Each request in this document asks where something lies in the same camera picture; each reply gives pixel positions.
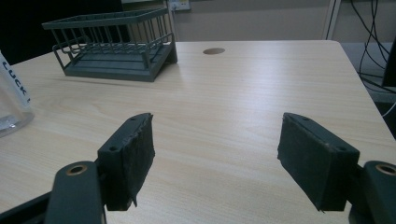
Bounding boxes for clear plastic cup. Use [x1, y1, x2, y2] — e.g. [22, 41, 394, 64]
[0, 49, 35, 139]

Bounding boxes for dark green wire rack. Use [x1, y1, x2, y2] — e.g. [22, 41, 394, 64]
[41, 7, 178, 83]

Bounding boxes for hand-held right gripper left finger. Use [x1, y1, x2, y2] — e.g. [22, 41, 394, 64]
[97, 112, 156, 212]

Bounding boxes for white wall socket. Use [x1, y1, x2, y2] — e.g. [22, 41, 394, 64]
[168, 0, 191, 12]

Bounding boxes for black cables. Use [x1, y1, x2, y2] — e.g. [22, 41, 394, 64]
[349, 0, 396, 94]

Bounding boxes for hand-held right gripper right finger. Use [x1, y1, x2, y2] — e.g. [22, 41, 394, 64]
[276, 112, 361, 213]

